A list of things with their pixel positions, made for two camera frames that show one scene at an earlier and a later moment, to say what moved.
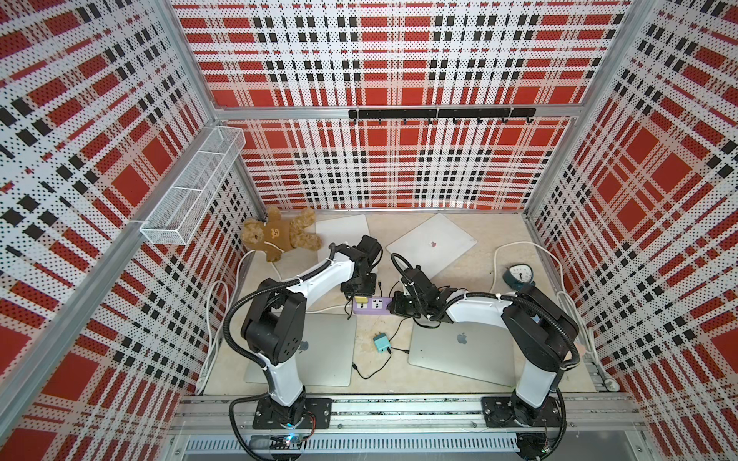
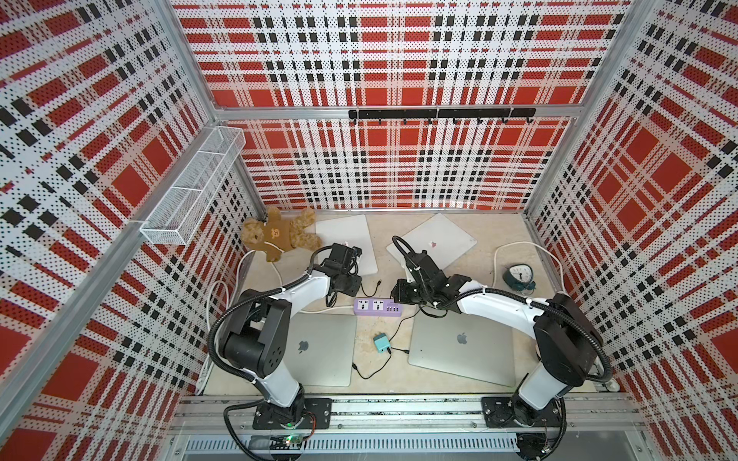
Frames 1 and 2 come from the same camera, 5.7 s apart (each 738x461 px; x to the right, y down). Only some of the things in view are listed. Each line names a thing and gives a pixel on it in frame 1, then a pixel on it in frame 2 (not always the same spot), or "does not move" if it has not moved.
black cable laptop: x=354 y=366 does not move
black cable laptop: x=405 y=351 does not move
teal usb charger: x=381 y=342 does not move
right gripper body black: x=405 y=305 -> x=411 y=293
